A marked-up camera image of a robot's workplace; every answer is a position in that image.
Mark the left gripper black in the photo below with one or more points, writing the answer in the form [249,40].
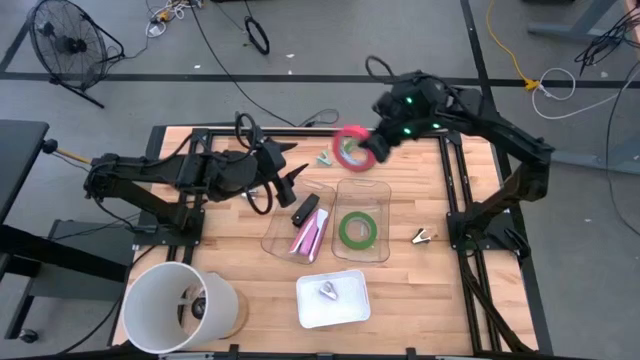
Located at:
[270,157]

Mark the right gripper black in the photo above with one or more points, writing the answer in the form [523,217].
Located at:
[395,117]

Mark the red tape roll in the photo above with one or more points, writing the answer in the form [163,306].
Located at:
[352,131]

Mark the black stapler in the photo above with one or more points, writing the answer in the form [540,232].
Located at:
[306,209]

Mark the pink stapler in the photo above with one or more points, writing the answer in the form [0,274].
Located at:
[307,237]

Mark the clear plastic tray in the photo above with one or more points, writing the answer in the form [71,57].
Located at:
[280,240]
[345,200]

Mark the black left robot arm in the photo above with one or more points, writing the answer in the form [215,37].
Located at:
[150,172]

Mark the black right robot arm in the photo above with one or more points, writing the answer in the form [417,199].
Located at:
[500,130]

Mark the black silver staple remover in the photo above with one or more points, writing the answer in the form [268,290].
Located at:
[420,237]

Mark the white plastic tray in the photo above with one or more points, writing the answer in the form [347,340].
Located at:
[350,305]

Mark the grey desk leg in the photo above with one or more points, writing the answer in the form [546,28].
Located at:
[560,30]
[575,157]

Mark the white cylindrical lamp shade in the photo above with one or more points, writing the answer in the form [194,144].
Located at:
[150,310]

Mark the black floor fan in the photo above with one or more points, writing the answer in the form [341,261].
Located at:
[70,46]

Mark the black rolling desk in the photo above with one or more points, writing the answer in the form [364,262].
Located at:
[20,160]

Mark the black aluminium table frame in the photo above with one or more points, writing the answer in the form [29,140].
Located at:
[310,132]

